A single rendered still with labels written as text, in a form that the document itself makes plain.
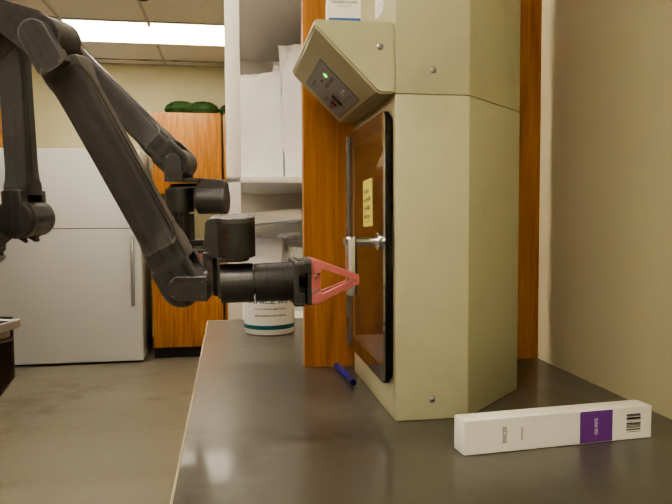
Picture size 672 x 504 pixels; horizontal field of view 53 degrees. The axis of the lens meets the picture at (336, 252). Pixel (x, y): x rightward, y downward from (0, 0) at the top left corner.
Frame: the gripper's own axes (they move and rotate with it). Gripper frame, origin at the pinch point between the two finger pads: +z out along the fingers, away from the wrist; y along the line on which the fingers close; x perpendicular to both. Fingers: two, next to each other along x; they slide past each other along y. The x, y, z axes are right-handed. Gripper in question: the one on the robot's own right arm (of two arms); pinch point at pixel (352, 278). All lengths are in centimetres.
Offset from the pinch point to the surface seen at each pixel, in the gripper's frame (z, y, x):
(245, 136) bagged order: -12, 137, -38
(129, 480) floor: -68, 222, 113
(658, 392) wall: 48, -3, 19
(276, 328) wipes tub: -7, 68, 18
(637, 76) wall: 49, 4, -31
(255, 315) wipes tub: -12, 69, 15
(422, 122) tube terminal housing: 9.6, -5.3, -22.5
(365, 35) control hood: 1.6, -5.4, -34.5
